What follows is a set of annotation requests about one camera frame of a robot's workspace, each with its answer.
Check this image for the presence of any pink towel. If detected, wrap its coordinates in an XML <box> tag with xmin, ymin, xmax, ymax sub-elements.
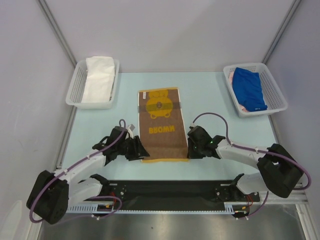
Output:
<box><xmin>228</xmin><ymin>71</ymin><xmax>249</xmax><ymax>113</ymax></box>

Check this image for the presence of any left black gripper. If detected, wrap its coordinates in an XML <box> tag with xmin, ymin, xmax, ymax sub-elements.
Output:
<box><xmin>116</xmin><ymin>135</ymin><xmax>149</xmax><ymax>161</ymax></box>

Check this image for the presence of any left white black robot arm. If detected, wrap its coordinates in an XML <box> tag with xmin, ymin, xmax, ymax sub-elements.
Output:
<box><xmin>26</xmin><ymin>124</ymin><xmax>149</xmax><ymax>225</ymax></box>

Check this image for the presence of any left white plastic basket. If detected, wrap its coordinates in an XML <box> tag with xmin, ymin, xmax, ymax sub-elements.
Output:
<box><xmin>65</xmin><ymin>58</ymin><xmax>120</xmax><ymax>110</ymax></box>

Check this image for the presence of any right white plastic basket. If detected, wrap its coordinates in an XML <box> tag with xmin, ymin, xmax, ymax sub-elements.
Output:
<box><xmin>223</xmin><ymin>62</ymin><xmax>288</xmax><ymax>118</ymax></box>

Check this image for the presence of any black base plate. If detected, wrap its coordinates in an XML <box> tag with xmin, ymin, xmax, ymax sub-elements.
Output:
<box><xmin>92</xmin><ymin>174</ymin><xmax>260</xmax><ymax>210</ymax></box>

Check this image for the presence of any white towel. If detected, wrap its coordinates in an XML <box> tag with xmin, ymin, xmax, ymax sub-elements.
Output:
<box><xmin>81</xmin><ymin>56</ymin><xmax>115</xmax><ymax>104</ymax></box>

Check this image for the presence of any white plastic basket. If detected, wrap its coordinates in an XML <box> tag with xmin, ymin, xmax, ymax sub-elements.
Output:
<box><xmin>223</xmin><ymin>62</ymin><xmax>288</xmax><ymax>118</ymax></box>
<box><xmin>65</xmin><ymin>58</ymin><xmax>120</xmax><ymax>110</ymax></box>

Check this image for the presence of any brown towel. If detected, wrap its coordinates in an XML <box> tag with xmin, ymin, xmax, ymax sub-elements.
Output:
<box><xmin>137</xmin><ymin>87</ymin><xmax>189</xmax><ymax>164</ymax></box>

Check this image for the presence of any blue towel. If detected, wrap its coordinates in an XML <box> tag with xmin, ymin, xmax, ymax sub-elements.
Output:
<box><xmin>231</xmin><ymin>67</ymin><xmax>268</xmax><ymax>113</ymax></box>

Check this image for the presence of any white slotted cable duct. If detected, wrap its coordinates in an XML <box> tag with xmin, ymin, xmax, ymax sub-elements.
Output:
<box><xmin>66</xmin><ymin>202</ymin><xmax>248</xmax><ymax>215</ymax></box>

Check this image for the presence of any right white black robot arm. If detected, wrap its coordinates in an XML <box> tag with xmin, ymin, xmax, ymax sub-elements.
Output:
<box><xmin>187</xmin><ymin>126</ymin><xmax>303</xmax><ymax>201</ymax></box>

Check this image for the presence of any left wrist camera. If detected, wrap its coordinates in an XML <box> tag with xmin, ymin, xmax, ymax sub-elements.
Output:
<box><xmin>126</xmin><ymin>124</ymin><xmax>136</xmax><ymax>138</ymax></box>

